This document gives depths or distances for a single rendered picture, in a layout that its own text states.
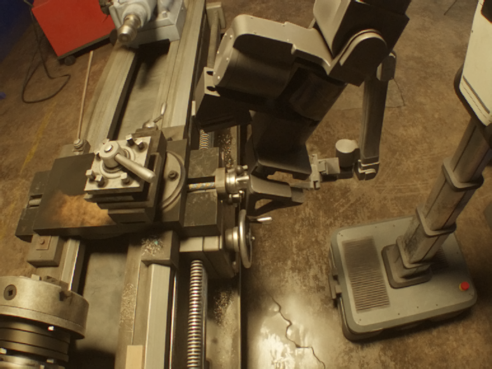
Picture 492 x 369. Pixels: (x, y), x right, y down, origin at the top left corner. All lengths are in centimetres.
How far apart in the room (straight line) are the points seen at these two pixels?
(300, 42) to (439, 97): 263
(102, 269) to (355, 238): 113
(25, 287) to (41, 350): 14
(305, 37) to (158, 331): 89
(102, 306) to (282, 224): 116
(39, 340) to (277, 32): 76
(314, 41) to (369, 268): 141
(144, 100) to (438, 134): 192
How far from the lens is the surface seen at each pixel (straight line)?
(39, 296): 83
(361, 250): 169
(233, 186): 112
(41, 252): 132
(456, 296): 174
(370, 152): 103
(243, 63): 31
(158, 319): 106
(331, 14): 31
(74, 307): 86
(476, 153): 98
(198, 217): 110
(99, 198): 99
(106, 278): 131
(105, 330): 125
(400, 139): 248
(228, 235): 121
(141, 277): 112
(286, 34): 32
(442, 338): 195
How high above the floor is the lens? 179
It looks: 54 degrees down
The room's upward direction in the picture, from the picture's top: 15 degrees counter-clockwise
